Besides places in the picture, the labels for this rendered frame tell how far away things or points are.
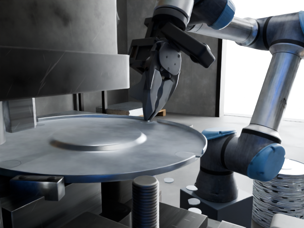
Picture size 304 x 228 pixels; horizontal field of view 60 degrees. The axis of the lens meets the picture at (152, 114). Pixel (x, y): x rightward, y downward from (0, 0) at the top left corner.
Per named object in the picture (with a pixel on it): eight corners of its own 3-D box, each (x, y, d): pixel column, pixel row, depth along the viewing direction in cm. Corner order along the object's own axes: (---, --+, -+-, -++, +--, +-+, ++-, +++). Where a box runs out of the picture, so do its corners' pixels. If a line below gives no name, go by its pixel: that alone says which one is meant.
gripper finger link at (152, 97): (128, 117, 51) (141, 73, 53) (152, 121, 48) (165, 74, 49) (117, 112, 49) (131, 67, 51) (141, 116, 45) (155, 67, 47)
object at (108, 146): (231, 133, 41) (231, 128, 41) (118, 223, 16) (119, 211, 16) (92, 113, 55) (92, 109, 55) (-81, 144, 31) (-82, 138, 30)
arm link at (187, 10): (200, 8, 54) (180, -19, 48) (194, 28, 53) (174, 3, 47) (170, 13, 59) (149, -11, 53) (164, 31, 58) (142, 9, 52)
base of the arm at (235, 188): (214, 179, 103) (215, 155, 102) (247, 194, 91) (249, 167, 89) (185, 188, 95) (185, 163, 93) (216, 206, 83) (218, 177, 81)
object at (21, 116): (14, 121, 28) (11, 87, 28) (43, 126, 26) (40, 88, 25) (-18, 126, 26) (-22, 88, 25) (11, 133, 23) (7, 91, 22)
